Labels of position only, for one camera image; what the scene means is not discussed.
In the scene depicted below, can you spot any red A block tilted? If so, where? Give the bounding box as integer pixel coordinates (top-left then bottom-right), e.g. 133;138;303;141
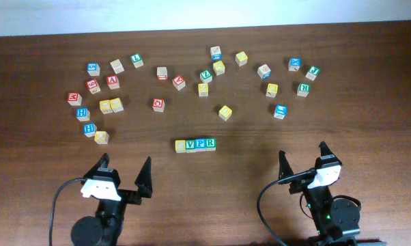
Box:
172;75;186;91

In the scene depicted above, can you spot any yellow block centre lower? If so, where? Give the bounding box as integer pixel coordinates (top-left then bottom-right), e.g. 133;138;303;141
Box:
218;105;232;121

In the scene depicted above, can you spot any green J block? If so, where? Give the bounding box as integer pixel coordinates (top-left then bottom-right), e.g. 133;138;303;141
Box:
305;66;320;81

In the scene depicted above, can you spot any blue H block lower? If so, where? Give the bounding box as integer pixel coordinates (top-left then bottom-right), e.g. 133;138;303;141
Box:
83;123;97;137

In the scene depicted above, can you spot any plain block blue side top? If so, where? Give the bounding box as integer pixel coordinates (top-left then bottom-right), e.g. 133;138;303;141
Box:
210;46;222;61

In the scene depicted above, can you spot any blue P block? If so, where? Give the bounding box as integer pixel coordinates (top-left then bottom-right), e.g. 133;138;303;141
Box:
195;139;206;152

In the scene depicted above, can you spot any blue S block right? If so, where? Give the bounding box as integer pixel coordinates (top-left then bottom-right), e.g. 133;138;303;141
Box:
274;105;287;120

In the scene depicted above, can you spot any yellow block below Z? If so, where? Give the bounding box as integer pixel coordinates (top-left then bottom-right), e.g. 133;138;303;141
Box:
198;83;209;97

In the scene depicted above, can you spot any yellow C block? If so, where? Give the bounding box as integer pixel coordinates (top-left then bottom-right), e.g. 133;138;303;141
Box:
175;139;186;153

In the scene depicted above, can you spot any plain block red side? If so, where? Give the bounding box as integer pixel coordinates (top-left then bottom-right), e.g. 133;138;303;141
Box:
156;67;168;81

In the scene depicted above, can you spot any green V block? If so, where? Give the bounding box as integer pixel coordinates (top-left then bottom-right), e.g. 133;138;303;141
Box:
186;139;196;153

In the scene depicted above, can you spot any yellow G block pair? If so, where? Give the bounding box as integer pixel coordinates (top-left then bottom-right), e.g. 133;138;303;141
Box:
109;98;124;113

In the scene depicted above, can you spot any red nine block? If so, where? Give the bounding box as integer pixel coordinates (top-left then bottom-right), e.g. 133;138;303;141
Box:
85;79;101;94

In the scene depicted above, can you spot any blue h block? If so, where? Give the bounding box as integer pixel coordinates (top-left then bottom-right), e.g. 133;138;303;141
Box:
76;108;90;122
83;123;97;137

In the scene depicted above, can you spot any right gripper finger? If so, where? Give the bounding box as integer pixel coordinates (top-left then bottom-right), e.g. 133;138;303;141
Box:
279;150;294;185
319;141;335;159

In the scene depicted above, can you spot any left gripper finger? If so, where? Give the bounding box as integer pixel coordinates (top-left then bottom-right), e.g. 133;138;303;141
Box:
134;156;153;198
83;153;109;178

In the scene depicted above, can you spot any yellow block top right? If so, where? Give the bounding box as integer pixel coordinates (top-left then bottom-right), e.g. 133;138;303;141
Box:
236;51;248;66

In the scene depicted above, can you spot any blue X block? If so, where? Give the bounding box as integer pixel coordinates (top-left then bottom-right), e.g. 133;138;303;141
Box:
288;57;301;72

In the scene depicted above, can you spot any blue block far left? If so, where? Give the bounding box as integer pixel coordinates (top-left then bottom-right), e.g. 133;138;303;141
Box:
87;63;100;77

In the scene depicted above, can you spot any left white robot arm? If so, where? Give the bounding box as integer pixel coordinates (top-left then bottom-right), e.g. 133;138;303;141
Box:
70;153;153;246

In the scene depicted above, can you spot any yellow O block pair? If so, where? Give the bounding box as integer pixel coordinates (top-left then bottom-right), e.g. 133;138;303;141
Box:
99;100;113;114

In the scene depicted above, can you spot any red M block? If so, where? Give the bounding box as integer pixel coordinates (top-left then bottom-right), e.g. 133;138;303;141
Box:
67;92;82;106

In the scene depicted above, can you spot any green r block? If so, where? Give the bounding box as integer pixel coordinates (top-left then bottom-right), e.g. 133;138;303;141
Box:
205;138;216;151
297;83;311;97

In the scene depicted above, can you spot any yellow block above Z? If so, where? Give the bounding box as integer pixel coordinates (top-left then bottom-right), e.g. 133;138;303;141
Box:
213;61;225;76

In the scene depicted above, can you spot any blue H block upper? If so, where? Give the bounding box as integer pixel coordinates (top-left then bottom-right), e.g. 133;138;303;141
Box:
76;108;90;122

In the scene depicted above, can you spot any red A block left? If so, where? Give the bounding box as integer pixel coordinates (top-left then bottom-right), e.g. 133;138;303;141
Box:
107;75;120;90

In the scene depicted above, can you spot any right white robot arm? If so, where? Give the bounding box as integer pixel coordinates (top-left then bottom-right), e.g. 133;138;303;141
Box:
279;141;387;245

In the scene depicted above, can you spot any green Z block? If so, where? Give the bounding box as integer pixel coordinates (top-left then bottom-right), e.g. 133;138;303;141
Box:
200;70;212;83

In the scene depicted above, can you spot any green L block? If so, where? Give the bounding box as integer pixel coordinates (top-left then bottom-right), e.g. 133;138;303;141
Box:
130;53;144;68

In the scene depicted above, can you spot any plain wooden block left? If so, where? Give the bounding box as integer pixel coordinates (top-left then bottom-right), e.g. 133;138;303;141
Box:
110;59;124;74

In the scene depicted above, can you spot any yellow O block left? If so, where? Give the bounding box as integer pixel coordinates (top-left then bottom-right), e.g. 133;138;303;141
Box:
94;131;109;145

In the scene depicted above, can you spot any plain block right centre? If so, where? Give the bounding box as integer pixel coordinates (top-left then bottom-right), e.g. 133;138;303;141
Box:
257;64;271;79

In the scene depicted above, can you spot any red O block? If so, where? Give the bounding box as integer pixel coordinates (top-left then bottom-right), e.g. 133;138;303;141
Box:
152;98;165;113

